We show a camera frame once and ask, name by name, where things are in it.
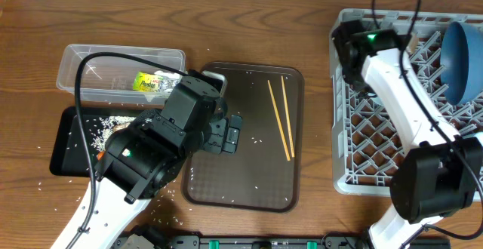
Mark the wooden chopstick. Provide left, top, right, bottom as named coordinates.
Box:
left=281, top=75, right=295, bottom=158
left=267, top=80, right=291, bottom=161

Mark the foil snack wrapper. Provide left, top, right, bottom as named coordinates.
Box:
left=132, top=71, right=181, bottom=94

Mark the orange carrot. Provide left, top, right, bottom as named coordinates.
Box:
left=97, top=152, right=104, bottom=161

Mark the dark blue plate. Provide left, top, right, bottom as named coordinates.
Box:
left=440, top=22, right=482, bottom=106

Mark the brown mushroom piece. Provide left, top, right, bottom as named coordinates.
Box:
left=112, top=124, right=129, bottom=132

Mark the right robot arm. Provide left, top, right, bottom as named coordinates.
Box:
left=332, top=21, right=482, bottom=248

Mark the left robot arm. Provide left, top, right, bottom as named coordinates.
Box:
left=53, top=72, right=242, bottom=248

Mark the grey dishwasher rack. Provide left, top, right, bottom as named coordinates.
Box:
left=329, top=12, right=482, bottom=196

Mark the brown serving tray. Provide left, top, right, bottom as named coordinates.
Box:
left=182, top=62, right=305, bottom=213

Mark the spilled white rice pile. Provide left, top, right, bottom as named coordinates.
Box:
left=89, top=116, right=135, bottom=152

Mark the clear plastic bin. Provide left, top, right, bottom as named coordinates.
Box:
left=57, top=44, right=186, bottom=106

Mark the black plastic tray bin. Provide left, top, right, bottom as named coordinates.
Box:
left=50, top=106, right=162, bottom=177

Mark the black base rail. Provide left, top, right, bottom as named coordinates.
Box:
left=112, top=224, right=452, bottom=249

